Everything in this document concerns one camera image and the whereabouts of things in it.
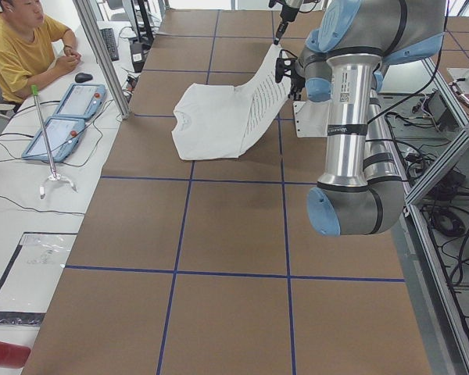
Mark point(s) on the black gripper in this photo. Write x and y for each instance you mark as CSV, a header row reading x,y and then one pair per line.
x,y
295,80
283,18

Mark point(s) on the white long-sleeve printed shirt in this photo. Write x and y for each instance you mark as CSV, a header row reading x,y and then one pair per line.
x,y
224,121

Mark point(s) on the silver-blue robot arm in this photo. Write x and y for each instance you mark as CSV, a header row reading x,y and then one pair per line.
x,y
360,191
295,4

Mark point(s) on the black keyboard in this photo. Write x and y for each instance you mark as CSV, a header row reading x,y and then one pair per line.
x,y
108,37

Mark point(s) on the black computer mouse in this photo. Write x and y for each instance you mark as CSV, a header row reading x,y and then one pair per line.
x,y
82,77

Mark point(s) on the upper blue teach pendant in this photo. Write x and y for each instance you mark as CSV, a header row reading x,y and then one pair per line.
x,y
81,101

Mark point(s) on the blue teach pendant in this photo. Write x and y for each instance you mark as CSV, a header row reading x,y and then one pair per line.
x,y
81,101
63,133

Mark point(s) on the lower blue teach pendant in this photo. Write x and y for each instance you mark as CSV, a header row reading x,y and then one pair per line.
x,y
63,133

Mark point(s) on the green-tipped metal stand rod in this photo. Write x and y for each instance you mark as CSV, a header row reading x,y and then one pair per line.
x,y
54,175

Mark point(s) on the person in yellow shirt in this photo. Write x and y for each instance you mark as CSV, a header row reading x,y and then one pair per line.
x,y
35,49

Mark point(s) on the clear plastic bag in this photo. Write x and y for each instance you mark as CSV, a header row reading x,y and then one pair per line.
x,y
31,276

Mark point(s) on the red cylinder object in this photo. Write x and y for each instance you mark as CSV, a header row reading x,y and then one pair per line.
x,y
13,356

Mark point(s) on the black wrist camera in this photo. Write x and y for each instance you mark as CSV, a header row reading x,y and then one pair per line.
x,y
285,65

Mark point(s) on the aluminium frame post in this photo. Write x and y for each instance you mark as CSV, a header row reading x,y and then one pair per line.
x,y
90,26

